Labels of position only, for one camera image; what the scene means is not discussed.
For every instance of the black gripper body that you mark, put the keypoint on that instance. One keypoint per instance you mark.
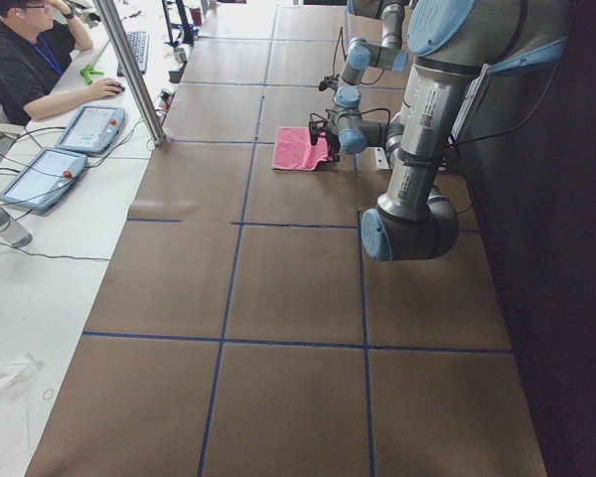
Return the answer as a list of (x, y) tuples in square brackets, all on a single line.
[(333, 147)]

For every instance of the pink grey microfibre towel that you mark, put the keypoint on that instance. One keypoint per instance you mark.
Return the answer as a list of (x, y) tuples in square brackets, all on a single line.
[(293, 150)]

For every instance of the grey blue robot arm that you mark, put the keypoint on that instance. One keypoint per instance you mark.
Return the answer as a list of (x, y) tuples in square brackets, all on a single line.
[(388, 54), (445, 46)]

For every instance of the metal cup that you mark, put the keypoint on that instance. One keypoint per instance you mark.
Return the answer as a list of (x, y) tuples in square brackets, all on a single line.
[(180, 54)]

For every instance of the brown paper table cover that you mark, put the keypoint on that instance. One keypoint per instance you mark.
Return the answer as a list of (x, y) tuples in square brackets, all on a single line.
[(240, 330)]

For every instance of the black keyboard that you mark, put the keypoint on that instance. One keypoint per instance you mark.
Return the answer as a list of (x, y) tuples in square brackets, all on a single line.
[(139, 45)]

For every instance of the far blue teach pendant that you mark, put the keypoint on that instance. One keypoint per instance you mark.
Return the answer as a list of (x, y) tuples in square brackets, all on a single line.
[(92, 129)]

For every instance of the blue teach pendant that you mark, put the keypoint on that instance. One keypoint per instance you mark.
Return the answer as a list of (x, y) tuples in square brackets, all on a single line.
[(44, 181), (92, 129)]

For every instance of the green plastic toy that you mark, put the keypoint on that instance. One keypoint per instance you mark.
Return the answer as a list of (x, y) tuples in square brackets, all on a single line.
[(88, 72)]

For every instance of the near blue teach pendant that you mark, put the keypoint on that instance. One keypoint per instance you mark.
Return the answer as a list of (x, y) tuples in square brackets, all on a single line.
[(44, 181)]

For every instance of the person in black shirt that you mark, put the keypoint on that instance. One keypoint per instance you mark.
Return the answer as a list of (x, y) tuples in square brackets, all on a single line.
[(37, 39)]

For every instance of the grey water bottle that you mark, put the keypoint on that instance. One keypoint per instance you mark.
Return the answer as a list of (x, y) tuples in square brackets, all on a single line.
[(12, 231)]

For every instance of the crumpled white tissue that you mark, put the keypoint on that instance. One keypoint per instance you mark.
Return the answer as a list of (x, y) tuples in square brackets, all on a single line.
[(21, 370)]

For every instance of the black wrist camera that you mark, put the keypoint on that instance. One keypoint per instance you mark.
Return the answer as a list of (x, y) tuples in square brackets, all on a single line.
[(329, 82), (317, 128)]

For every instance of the aluminium frame post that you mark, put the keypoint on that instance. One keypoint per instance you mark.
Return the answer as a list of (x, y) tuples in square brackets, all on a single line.
[(117, 36)]

